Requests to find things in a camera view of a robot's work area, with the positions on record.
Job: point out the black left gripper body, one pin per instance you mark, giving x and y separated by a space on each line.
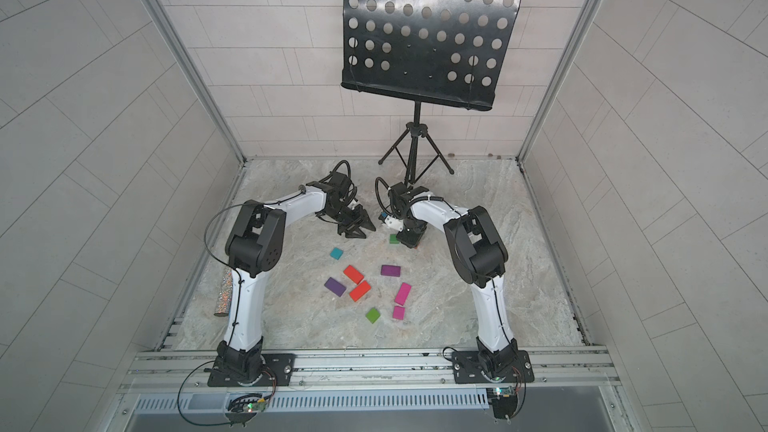
351 219

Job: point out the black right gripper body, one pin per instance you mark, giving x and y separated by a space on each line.
411 232

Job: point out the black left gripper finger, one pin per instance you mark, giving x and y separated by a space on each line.
362 219
349 225

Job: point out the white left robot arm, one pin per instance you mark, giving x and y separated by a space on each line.
254 247

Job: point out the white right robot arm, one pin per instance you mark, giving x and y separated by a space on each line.
478 255

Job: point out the teal cube block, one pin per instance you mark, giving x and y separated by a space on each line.
336 253

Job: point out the red block upper middle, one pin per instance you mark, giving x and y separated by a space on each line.
353 274

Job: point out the red block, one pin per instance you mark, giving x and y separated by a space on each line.
353 274
360 290

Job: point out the dark purple block left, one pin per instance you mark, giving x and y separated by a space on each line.
336 287

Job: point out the red block lower middle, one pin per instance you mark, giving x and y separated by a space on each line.
360 290

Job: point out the magenta long block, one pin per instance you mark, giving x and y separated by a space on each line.
402 294

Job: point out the light green block front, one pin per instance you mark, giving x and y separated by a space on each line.
373 315

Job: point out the glittery silver microphone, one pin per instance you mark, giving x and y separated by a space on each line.
224 297

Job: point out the black music stand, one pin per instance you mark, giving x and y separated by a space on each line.
440 52

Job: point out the left circuit board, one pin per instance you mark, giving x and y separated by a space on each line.
242 409

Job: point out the circuit board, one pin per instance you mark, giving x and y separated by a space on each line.
242 409
503 402

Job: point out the right circuit board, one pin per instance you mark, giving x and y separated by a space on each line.
503 402

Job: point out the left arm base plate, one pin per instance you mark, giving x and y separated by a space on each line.
266 370

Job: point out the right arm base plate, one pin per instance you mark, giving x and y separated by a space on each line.
482 367

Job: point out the aluminium frame rail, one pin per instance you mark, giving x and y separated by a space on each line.
368 369

